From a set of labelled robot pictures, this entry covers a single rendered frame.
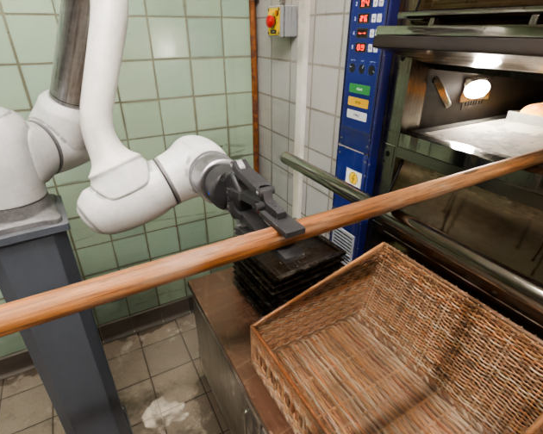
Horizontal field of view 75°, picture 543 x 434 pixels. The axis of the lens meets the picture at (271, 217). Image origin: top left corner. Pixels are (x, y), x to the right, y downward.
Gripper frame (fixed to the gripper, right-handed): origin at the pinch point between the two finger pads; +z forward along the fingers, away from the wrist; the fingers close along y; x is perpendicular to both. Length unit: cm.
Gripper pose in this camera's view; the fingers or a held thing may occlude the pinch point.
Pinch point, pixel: (282, 233)
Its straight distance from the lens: 48.1
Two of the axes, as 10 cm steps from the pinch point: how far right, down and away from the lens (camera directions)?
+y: 0.0, 8.8, 4.7
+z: 5.0, 4.1, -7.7
